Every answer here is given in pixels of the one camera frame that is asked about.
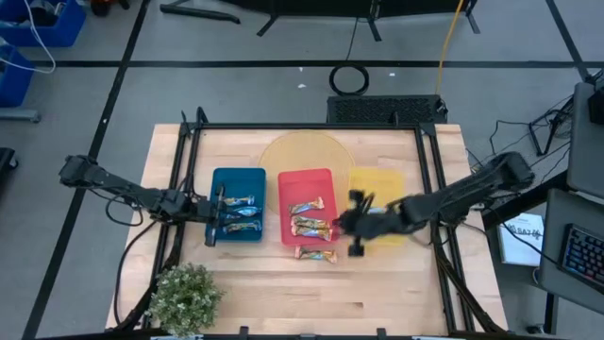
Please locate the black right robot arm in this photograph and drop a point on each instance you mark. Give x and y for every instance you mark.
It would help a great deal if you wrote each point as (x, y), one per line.
(472, 189)

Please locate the white paper box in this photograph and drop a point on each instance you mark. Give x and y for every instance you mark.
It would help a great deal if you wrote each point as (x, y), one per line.
(519, 241)

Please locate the black perforated computer case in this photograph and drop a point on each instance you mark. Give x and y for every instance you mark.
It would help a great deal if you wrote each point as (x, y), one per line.
(382, 109)

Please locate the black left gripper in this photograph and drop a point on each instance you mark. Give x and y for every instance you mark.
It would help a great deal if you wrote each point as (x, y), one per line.
(203, 211)

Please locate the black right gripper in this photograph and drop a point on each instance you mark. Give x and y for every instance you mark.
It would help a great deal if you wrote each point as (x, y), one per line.
(377, 224)

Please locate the blue plastic bin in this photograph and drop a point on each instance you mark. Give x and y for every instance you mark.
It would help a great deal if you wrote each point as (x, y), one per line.
(240, 181)

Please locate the black aluminium table frame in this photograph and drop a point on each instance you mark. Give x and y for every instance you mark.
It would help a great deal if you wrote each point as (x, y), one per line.
(283, 126)

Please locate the red plastic bin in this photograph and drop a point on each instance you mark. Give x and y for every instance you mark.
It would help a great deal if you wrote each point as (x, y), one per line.
(302, 186)

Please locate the black desk device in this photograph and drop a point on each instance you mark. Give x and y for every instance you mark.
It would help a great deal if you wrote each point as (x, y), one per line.
(597, 107)

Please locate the blue storage crate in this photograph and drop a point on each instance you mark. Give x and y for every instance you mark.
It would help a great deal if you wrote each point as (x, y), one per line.
(52, 28)
(14, 78)

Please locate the black backlit keyboard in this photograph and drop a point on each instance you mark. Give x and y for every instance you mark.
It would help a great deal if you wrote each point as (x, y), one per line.
(585, 255)

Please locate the black floor stand bar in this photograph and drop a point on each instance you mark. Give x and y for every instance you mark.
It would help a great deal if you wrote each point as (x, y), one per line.
(198, 12)

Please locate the small green potted plant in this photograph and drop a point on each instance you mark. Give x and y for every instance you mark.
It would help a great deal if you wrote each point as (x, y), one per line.
(184, 297)

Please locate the orange blue wrapper granola bar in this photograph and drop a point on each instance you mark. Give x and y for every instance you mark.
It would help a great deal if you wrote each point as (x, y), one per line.
(310, 221)
(307, 206)
(316, 255)
(311, 232)

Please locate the yellow plastic bin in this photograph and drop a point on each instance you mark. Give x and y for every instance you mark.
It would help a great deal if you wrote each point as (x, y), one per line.
(384, 184)

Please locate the grey desk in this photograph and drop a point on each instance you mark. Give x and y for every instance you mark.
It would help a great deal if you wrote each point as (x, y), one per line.
(552, 236)
(585, 151)

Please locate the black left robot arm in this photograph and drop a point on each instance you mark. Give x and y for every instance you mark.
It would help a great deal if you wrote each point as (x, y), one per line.
(122, 189)

